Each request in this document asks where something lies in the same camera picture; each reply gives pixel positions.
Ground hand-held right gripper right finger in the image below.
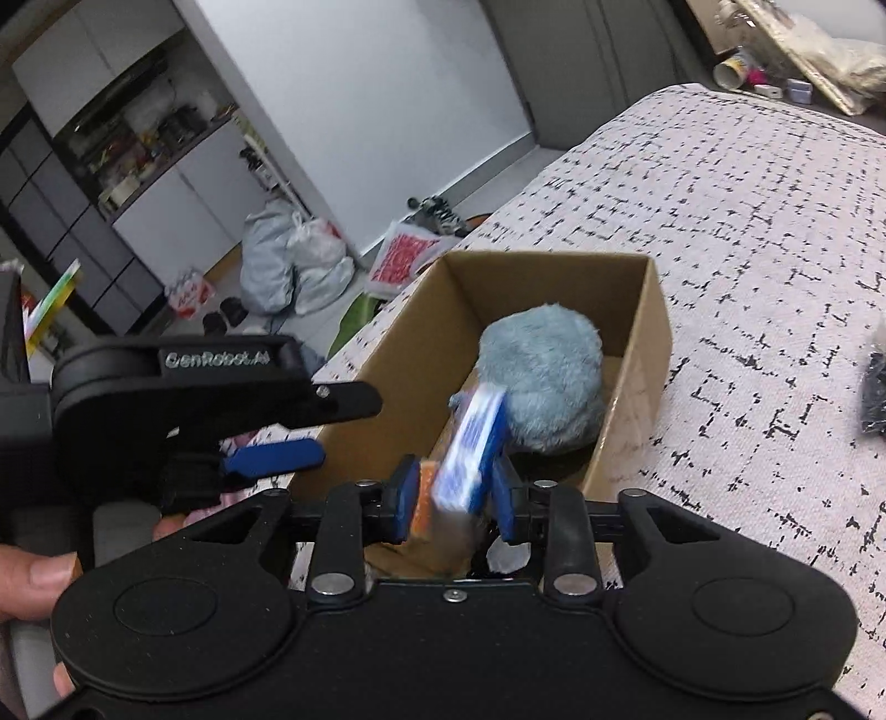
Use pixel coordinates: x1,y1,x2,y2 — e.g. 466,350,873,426
486,453,736,602

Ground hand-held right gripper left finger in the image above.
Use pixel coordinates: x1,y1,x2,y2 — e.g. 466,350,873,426
183,455,423,602

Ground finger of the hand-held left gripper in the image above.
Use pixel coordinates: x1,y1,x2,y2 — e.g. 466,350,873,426
280,379,384,429
166,438,327,515

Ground blue white plastic packet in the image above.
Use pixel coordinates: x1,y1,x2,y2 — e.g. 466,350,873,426
411,384,527,572

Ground grey pink plush toy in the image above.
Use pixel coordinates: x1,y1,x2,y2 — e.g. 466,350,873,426
479,305,605,456

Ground brown cardboard box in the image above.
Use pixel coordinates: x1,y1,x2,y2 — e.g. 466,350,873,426
289,250,674,579

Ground person's left hand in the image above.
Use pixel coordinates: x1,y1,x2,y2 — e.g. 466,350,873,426
0,543,79,625

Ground green cloth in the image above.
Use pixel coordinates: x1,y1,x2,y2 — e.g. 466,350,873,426
327,289,390,359

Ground black slippers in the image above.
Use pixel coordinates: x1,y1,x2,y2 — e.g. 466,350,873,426
203,297,248,333

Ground red white package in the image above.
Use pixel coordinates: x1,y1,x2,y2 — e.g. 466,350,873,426
164,269,213,321

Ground white garbage bag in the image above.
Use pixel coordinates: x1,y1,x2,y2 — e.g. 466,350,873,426
286,213,356,317

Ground red white plastic bag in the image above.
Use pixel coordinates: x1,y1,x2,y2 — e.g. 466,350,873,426
364,220,445,300

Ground white storage cabinet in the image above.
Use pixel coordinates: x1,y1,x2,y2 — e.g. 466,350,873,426
0,0,245,335

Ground white floor rack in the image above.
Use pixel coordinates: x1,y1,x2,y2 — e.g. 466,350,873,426
234,111,310,210

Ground white black printed blanket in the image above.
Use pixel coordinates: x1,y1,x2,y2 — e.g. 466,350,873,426
291,83,886,693

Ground black lace pad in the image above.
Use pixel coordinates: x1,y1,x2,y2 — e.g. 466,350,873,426
857,348,886,439

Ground paper cup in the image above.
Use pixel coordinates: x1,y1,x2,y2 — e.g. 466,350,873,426
713,47,757,90

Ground beige tote bag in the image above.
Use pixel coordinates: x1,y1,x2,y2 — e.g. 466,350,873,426
720,0,886,116

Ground dark picture frame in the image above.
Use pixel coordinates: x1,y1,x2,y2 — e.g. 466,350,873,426
682,0,736,60

